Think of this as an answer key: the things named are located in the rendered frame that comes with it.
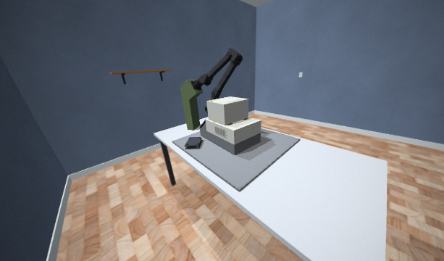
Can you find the white thermal cycler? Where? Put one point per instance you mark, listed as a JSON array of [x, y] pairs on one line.
[[229, 125]]

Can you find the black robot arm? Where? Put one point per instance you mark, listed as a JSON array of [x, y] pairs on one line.
[[206, 79]]

